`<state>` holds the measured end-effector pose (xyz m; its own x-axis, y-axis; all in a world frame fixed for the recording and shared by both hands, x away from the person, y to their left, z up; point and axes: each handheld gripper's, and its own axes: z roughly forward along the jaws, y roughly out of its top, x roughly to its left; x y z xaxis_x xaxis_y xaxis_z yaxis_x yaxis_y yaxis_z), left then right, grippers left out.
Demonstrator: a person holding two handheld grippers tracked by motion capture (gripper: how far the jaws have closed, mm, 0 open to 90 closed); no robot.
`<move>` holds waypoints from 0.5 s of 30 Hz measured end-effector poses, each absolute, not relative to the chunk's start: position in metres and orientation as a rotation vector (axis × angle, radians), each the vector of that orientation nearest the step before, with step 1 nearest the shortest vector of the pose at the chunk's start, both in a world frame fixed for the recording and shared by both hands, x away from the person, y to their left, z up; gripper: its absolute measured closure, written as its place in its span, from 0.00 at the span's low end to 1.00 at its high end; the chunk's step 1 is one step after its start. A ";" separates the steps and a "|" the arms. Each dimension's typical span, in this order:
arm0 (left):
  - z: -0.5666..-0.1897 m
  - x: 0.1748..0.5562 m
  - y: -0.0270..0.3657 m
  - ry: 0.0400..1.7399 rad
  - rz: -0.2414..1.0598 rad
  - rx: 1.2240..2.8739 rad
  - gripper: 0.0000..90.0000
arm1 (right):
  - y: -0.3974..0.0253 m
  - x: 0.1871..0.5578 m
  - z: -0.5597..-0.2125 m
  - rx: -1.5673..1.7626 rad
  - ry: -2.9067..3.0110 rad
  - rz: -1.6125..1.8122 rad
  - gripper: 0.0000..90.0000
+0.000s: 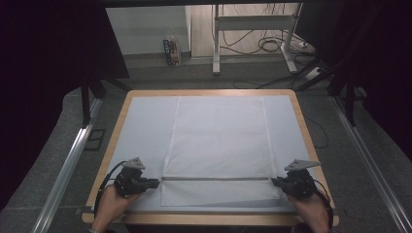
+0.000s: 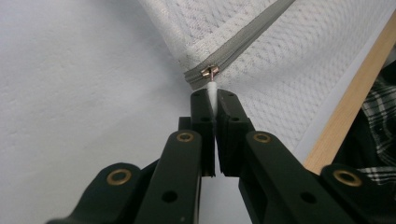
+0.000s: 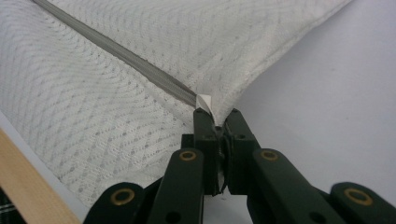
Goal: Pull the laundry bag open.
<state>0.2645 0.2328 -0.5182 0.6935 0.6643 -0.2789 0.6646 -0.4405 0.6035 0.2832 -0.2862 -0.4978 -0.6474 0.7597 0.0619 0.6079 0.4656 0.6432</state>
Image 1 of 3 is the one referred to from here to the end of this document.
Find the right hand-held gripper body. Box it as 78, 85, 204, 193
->
275, 158, 322, 200

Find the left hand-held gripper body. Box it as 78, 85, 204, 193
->
113, 156, 151, 198

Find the white mesh laundry bag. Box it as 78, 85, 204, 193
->
159, 95, 283, 209

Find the person's right hand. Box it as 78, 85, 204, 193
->
286, 191, 332, 233

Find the person's left hand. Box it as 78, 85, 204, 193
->
91, 183, 143, 233

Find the black metal stand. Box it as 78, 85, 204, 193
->
80, 75, 133, 129
326, 62, 367, 128

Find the white power strip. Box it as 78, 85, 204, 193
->
305, 66, 323, 82

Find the colourful snack packet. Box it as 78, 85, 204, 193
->
162, 32, 183, 68

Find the black curtain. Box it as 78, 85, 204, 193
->
0, 0, 130, 212
294, 0, 412, 164

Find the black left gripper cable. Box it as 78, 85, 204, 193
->
93, 160, 128, 218

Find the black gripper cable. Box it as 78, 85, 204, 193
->
93, 160, 128, 218
311, 178, 335, 229

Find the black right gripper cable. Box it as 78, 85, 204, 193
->
311, 178, 335, 229

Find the black floor frame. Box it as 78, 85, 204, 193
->
84, 128, 107, 151

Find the thin black floor cable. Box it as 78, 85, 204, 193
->
303, 114, 330, 150

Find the aluminium floor rail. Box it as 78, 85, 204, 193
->
31, 97, 104, 233
329, 95, 412, 233

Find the thick black floor cable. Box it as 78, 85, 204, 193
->
232, 57, 325, 90

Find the tangle of black cables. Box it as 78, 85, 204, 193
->
220, 3, 314, 56

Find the white metal desk frame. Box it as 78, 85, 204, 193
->
211, 3, 304, 77

